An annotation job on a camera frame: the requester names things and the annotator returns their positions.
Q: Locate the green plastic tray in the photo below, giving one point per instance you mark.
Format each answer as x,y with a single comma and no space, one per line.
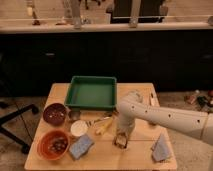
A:
92,93

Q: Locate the yellow corn toy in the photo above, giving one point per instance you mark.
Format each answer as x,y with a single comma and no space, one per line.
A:
103,128

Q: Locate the bottle on floor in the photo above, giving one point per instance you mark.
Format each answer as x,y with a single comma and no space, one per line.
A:
192,98

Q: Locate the wooden table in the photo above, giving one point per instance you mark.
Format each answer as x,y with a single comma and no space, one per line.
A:
103,155

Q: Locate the white round cup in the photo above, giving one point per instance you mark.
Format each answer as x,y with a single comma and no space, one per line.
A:
78,128

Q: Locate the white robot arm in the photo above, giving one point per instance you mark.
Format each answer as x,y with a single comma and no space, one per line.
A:
195,124

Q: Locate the black cabinet counter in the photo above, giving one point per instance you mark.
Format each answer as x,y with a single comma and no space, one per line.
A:
32,59

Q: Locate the small metal cup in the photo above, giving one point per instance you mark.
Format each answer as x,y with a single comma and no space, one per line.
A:
74,115

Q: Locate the dark red bowl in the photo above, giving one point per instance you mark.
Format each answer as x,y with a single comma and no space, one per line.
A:
55,114

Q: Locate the orange bowl with food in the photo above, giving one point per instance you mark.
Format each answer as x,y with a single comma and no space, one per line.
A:
53,145

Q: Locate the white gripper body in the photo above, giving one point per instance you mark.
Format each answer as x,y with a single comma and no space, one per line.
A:
121,139

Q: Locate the blue sponge eraser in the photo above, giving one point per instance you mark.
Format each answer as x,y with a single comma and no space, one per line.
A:
81,147

